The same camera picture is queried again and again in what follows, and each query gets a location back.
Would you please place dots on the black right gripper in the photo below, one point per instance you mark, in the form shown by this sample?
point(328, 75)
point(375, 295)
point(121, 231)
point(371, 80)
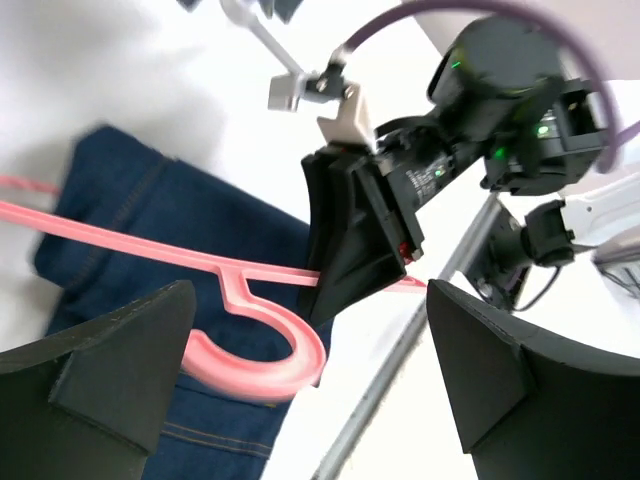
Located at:
point(354, 243)

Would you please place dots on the silver clothes rack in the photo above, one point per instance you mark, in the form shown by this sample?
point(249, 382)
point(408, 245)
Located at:
point(244, 14)

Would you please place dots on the pink hanger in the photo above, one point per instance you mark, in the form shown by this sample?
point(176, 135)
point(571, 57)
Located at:
point(113, 239)

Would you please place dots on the aluminium table rail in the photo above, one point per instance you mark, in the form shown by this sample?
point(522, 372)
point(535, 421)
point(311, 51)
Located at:
point(361, 417)

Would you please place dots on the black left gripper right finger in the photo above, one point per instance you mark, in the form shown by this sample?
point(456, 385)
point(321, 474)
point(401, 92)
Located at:
point(529, 403)

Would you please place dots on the dark blue denim trousers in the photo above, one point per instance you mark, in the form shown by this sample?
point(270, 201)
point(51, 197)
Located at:
point(115, 182)

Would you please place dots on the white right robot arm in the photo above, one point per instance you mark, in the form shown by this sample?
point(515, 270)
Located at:
point(499, 96)

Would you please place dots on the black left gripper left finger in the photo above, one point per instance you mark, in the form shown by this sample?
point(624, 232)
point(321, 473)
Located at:
point(89, 402)

